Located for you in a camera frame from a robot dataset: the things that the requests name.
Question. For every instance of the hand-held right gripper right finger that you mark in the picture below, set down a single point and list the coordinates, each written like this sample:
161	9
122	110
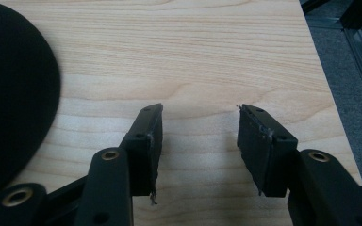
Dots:
264	150

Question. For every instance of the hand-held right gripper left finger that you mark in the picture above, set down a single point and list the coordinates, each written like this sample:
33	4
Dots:
143	147

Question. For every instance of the round black mat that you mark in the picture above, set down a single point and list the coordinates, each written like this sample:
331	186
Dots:
14	94

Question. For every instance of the black metal frame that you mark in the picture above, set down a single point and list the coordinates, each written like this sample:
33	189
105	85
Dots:
359	37

